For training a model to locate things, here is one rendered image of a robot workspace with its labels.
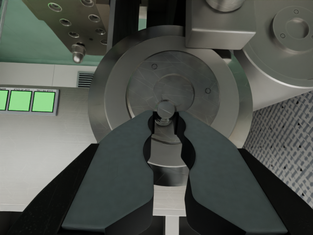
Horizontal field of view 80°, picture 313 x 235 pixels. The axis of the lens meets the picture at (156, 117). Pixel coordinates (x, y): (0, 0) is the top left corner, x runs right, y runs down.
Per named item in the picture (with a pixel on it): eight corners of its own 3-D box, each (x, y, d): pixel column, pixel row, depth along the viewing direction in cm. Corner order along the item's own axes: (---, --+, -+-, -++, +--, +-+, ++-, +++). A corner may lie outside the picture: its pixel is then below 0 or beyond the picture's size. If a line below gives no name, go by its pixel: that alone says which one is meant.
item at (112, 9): (123, -103, 21) (111, 52, 18) (138, 29, 44) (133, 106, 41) (119, -103, 21) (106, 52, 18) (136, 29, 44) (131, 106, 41)
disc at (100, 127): (250, 28, 18) (256, 190, 16) (248, 31, 19) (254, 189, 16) (95, 19, 18) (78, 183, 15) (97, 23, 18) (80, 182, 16)
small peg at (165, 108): (151, 116, 12) (159, 95, 12) (151, 122, 14) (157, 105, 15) (172, 124, 12) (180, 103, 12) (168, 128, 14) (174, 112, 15)
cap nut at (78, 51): (83, 44, 50) (81, 60, 49) (87, 51, 53) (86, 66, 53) (69, 44, 50) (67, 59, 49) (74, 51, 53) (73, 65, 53)
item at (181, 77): (235, 72, 15) (199, 158, 14) (225, 80, 17) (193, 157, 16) (151, 34, 16) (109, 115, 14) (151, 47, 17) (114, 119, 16)
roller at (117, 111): (238, 38, 17) (241, 170, 15) (186, 104, 42) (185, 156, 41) (109, 31, 17) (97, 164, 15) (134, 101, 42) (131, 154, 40)
